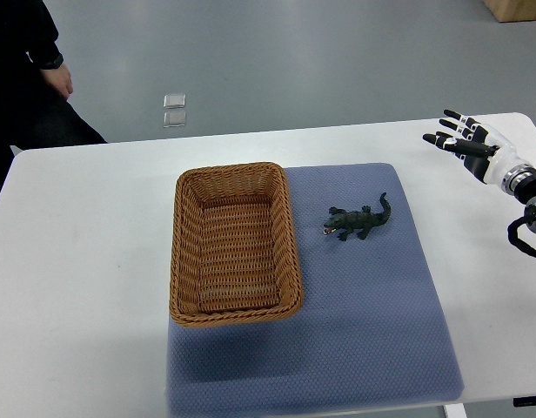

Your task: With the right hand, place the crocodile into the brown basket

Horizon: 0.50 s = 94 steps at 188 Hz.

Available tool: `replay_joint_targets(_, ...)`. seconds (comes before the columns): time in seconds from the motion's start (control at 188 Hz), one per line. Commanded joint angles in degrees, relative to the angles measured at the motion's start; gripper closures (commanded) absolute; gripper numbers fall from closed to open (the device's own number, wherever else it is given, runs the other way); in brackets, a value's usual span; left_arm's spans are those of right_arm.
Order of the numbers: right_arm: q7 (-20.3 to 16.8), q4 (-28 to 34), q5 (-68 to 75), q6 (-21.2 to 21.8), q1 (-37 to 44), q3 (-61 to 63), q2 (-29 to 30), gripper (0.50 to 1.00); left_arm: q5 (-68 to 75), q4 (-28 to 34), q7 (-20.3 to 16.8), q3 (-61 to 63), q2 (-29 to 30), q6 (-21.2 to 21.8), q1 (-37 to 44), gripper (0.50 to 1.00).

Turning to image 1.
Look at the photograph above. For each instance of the upper floor socket plate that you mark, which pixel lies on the upper floor socket plate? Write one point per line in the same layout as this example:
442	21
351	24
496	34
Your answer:
174	100

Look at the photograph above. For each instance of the person in black clothes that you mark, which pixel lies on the person in black clothes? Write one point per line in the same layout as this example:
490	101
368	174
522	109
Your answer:
32	114

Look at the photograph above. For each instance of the white table leg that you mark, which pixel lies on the white table leg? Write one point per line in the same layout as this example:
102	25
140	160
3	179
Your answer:
456	410

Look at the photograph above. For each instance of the brown wicker basket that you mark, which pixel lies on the brown wicker basket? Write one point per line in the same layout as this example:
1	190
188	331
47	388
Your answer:
234	256

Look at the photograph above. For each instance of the dark green toy crocodile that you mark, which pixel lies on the dark green toy crocodile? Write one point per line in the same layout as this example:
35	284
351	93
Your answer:
361	222

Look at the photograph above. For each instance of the lower floor socket plate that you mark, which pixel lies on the lower floor socket plate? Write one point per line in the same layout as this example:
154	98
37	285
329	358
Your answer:
174	119

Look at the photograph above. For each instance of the black table control panel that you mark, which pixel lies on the black table control panel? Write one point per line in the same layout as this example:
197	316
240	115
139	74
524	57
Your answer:
524	402

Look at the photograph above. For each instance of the floor socket plate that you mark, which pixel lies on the floor socket plate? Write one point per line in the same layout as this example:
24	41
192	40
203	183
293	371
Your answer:
174	100
174	119

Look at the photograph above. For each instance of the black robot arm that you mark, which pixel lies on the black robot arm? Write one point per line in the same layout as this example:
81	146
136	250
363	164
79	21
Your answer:
520	182

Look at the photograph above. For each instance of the person's bare hand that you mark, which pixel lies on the person's bare hand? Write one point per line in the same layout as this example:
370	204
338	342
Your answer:
59	80

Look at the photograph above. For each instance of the blue textured mat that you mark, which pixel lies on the blue textured mat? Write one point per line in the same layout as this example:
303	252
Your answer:
371	332

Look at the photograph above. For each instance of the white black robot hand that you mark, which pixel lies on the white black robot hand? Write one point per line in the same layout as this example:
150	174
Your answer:
485	152

